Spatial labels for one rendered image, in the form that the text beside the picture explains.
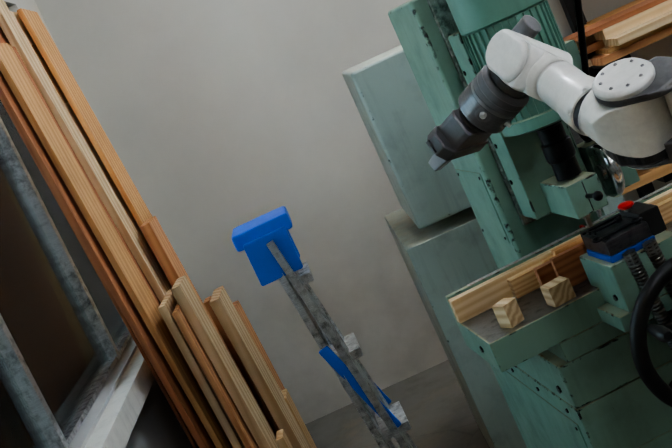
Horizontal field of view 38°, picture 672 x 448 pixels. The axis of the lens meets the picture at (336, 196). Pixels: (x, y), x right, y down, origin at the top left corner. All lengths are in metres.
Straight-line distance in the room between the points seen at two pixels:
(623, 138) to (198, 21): 3.13
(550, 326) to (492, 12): 0.59
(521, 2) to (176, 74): 2.59
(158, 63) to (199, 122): 0.31
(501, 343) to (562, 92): 0.61
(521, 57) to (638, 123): 0.23
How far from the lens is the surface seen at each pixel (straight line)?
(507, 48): 1.44
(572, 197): 1.92
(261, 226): 2.51
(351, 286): 4.33
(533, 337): 1.81
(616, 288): 1.76
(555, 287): 1.82
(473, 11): 1.85
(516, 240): 2.13
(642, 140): 1.27
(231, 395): 3.02
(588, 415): 1.89
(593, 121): 1.27
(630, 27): 3.98
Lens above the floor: 1.50
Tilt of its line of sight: 8 degrees down
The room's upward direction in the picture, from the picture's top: 25 degrees counter-clockwise
